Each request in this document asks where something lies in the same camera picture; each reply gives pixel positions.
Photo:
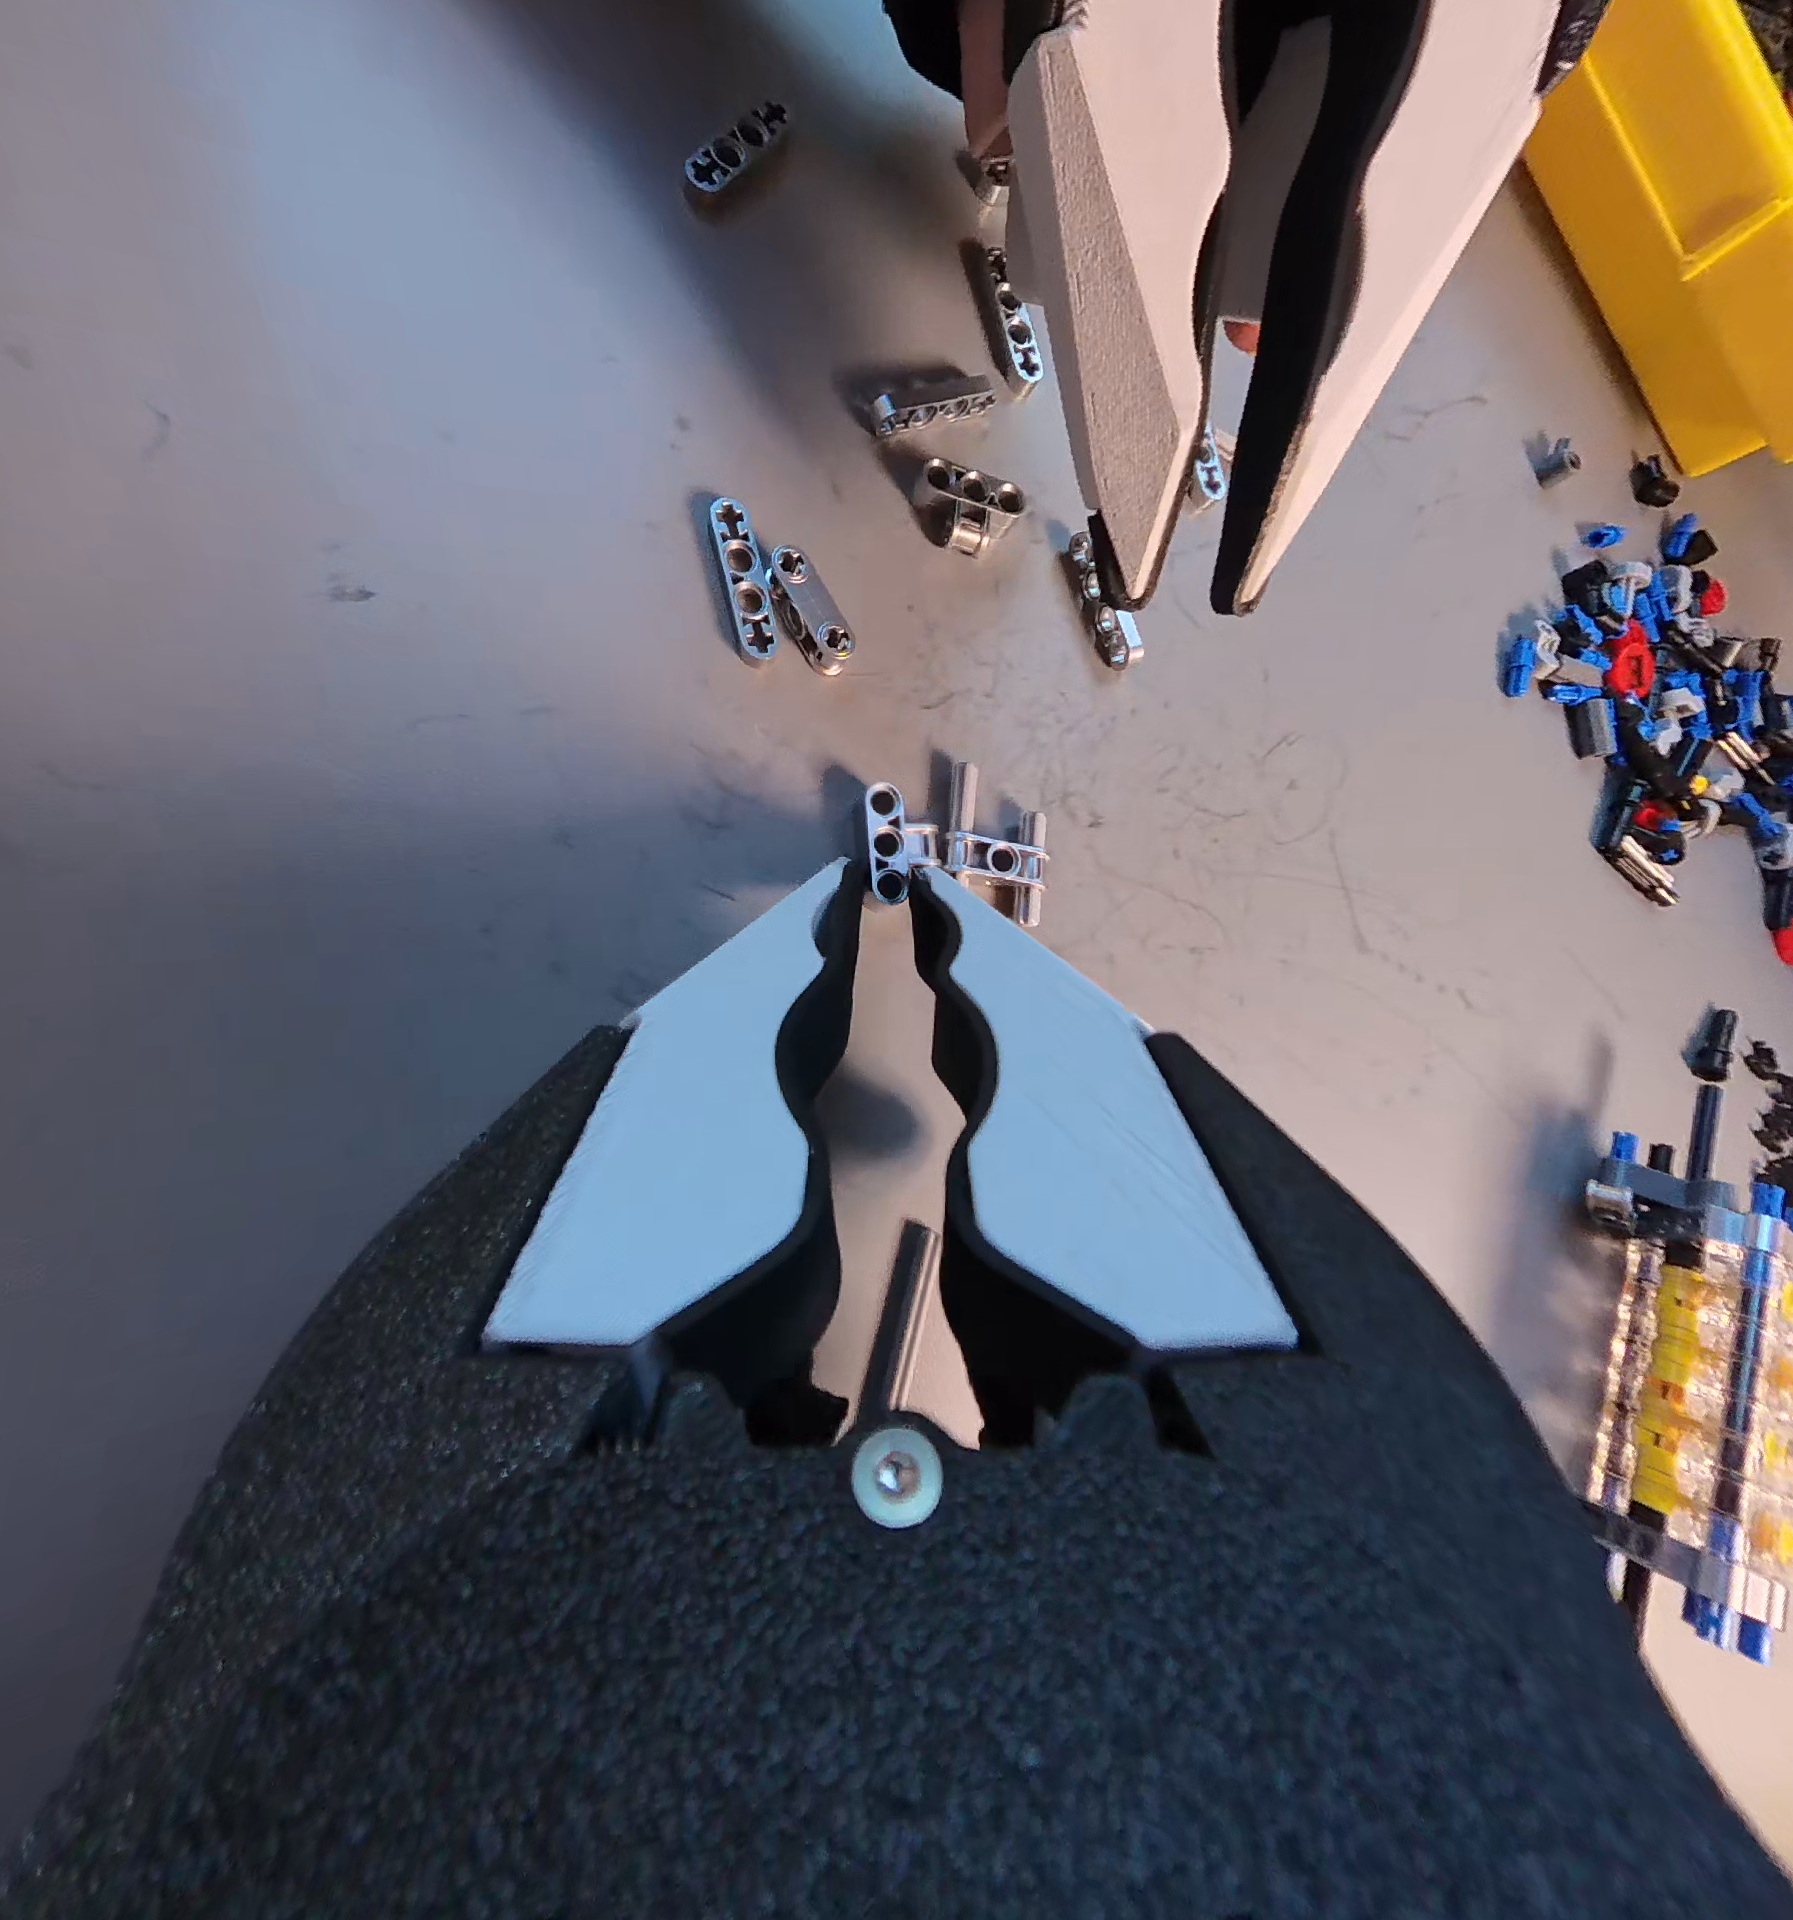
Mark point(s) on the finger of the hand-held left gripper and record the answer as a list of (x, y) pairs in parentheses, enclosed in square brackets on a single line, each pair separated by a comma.
[(1119, 300), (1437, 180)]

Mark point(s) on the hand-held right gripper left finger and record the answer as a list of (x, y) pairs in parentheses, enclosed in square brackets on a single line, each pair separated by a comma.
[(657, 1184)]

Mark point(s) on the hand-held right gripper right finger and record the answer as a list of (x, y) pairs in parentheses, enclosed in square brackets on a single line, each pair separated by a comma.
[(1119, 1184)]

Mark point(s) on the small toy axle connector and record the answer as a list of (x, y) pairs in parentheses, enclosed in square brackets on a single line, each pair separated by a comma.
[(997, 859)]

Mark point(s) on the grey desk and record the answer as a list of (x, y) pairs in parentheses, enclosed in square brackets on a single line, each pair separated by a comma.
[(387, 600)]

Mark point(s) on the person's left hand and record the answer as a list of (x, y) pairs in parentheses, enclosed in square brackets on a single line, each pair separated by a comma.
[(985, 75)]

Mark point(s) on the yellow plastic bin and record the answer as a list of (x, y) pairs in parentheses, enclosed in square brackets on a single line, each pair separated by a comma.
[(1661, 224)]

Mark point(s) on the grey three-hole toy beam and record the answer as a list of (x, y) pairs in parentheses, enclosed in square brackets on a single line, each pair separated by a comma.
[(972, 497)]

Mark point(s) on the small grey toy piece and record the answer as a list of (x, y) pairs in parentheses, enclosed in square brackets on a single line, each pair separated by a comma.
[(1106, 600)]

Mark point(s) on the small grey toy bush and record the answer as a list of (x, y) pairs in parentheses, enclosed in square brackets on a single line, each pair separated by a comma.
[(1556, 460)]

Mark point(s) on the small black toy connector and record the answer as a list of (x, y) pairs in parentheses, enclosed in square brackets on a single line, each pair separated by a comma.
[(1655, 481)]

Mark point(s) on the pile of blue black pins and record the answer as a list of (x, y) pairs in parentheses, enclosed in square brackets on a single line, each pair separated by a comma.
[(1661, 721)]

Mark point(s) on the black toy pin connector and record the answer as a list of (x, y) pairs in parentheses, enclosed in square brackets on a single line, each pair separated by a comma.
[(1713, 1043)]

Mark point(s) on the clear toy engine block assembly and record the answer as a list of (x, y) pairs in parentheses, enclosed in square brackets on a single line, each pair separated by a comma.
[(1722, 1398)]

